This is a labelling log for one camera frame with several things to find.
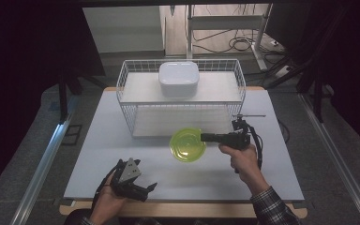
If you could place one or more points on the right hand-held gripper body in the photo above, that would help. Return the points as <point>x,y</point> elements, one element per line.
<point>239,139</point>

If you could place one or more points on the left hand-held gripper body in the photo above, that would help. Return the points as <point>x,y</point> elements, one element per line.
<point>128,175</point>

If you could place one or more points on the green translucent bowl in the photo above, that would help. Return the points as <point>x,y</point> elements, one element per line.
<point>186,146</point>

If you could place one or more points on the white plastic container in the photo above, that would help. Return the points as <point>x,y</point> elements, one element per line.
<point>178,78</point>

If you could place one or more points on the person's right hand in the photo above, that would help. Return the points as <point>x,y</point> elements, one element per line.
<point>245,165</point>

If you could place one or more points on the person's left hand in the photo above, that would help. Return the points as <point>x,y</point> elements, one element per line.
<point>106,203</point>

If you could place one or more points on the white power strip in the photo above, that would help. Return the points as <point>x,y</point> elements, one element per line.
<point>282,71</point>

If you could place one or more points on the black metal stand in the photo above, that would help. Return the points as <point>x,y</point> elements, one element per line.
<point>63,100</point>
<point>317,93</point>

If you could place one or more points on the white panel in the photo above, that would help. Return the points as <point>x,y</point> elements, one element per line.
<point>123,29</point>

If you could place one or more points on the aluminium rail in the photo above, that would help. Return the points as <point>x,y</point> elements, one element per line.
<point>43,165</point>
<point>334,146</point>

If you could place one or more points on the white desk frame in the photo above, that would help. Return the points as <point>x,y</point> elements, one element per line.
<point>223,22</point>

